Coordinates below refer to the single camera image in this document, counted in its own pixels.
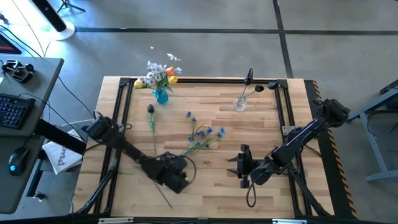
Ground red and black mat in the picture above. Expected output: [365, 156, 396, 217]
[0, 32, 22, 55]

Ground white artificial flower bunch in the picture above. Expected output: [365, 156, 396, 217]
[141, 52, 183, 94]

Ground black backlit keyboard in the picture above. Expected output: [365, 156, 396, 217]
[0, 93, 37, 130]

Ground silver metal bracket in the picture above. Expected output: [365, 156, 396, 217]
[272, 218, 308, 224]
[98, 217, 134, 224]

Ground black desk clamp device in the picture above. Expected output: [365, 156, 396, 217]
[1, 58, 35, 84]

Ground yellow artificial tulip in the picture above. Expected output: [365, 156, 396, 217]
[160, 75, 179, 94]
[134, 79, 159, 93]

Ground grey side desk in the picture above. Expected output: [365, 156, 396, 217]
[0, 55, 65, 215]

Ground black tripod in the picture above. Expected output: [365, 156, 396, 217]
[57, 0, 86, 13]

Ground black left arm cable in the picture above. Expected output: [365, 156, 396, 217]
[181, 154, 198, 185]

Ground white-based black floor stand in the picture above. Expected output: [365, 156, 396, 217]
[30, 0, 76, 42]

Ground white paper sheet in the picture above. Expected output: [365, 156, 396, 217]
[42, 128, 84, 175]

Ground blue glass vase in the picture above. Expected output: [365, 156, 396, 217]
[152, 88, 170, 106]

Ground black hazard-striped edge strip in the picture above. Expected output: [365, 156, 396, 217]
[303, 80, 358, 220]

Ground black computer mouse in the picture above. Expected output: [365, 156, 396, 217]
[7, 146, 30, 177]

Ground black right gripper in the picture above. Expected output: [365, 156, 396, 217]
[226, 144, 274, 189]

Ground black aluminium table frame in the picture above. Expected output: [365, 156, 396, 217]
[73, 77, 333, 218]

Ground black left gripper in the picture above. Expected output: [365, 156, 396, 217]
[141, 151, 191, 194]

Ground black flat beam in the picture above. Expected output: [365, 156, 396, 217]
[33, 119, 88, 156]

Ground blue artificial flower bunch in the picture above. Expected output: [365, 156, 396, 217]
[181, 111, 226, 156]

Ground black floor cable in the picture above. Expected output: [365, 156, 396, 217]
[0, 24, 43, 58]

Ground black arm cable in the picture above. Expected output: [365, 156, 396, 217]
[246, 182, 258, 208]
[181, 154, 198, 185]

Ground clear glass vase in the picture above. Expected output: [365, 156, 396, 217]
[233, 95, 249, 112]

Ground orange artificial tulip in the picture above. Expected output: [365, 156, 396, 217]
[160, 66, 176, 93]

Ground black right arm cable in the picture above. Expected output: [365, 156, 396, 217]
[246, 182, 258, 208]

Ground grey metal table frame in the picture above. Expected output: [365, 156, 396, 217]
[343, 79, 398, 184]

